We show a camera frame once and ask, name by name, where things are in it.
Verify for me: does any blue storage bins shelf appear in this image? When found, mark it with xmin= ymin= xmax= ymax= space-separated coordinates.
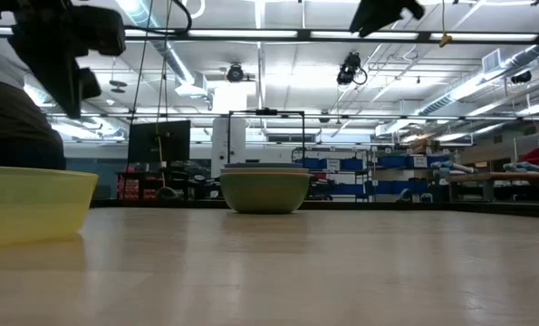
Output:
xmin=294 ymin=148 xmax=452 ymax=204

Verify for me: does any black overhead frame bar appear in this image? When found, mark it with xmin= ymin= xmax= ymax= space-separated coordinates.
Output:
xmin=0 ymin=25 xmax=539 ymax=45

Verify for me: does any black ceiling camera with cable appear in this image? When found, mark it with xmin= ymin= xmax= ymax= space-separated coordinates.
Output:
xmin=335 ymin=51 xmax=369 ymax=88

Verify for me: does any green bowl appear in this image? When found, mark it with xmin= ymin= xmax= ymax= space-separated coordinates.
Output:
xmin=219 ymin=173 xmax=312 ymax=216

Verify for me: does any black rectangular metal frame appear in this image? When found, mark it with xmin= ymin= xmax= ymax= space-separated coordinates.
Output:
xmin=226 ymin=108 xmax=307 ymax=167

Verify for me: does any yellow bowl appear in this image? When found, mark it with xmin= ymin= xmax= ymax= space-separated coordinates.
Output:
xmin=0 ymin=164 xmax=100 ymax=248

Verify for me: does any wooden workbench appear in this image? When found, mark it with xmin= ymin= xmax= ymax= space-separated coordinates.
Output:
xmin=444 ymin=170 xmax=539 ymax=203

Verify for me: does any white pillar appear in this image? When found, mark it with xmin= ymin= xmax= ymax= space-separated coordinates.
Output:
xmin=210 ymin=116 xmax=248 ymax=178

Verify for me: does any yellow hanging connector cable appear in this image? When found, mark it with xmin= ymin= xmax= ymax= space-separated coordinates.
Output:
xmin=438 ymin=0 xmax=454 ymax=49

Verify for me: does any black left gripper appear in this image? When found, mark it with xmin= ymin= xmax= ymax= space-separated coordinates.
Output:
xmin=7 ymin=0 xmax=103 ymax=120

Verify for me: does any black camera cable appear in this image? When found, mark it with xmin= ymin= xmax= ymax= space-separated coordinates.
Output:
xmin=122 ymin=0 xmax=194 ymax=37

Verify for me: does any black aluminium table rail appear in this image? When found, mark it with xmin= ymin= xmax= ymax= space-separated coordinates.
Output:
xmin=89 ymin=197 xmax=539 ymax=220

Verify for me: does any person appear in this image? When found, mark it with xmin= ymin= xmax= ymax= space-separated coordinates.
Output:
xmin=0 ymin=41 xmax=67 ymax=171

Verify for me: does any black computer monitor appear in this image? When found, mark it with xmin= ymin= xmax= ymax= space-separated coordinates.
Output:
xmin=127 ymin=119 xmax=192 ymax=165

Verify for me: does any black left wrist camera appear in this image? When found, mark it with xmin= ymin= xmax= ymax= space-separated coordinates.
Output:
xmin=71 ymin=5 xmax=128 ymax=58

